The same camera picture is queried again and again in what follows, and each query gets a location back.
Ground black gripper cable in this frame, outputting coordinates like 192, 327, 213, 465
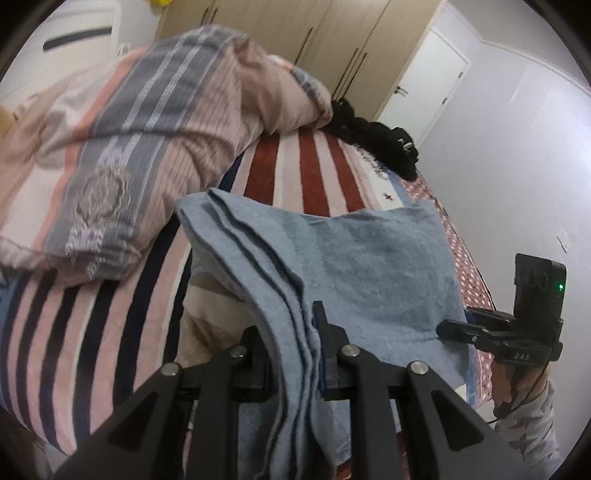
492, 364, 551, 423

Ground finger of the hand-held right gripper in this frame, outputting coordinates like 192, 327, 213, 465
464, 308, 517, 329
436, 319, 499, 346

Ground striped printed blanket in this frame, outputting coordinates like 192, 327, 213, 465
0, 127, 497, 480

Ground blue pants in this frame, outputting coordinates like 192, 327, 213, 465
177, 188, 472, 480

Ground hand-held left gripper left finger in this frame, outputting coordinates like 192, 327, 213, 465
53, 325, 273, 480

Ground pink striped duvet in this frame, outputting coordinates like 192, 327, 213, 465
0, 25, 333, 282

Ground white door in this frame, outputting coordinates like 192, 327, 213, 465
376, 28, 472, 146

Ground person's right hand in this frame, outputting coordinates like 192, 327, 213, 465
489, 357, 523, 416

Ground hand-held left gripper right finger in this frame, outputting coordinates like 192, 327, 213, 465
311, 301, 527, 480

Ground pile of black clothes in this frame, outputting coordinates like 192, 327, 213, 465
330, 98, 421, 182

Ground beige wooden wardrobe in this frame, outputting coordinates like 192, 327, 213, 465
154, 0, 451, 123

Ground white bed headboard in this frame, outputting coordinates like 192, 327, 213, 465
0, 0, 160, 100

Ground person's right forearm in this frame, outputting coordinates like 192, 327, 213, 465
492, 374, 561, 476

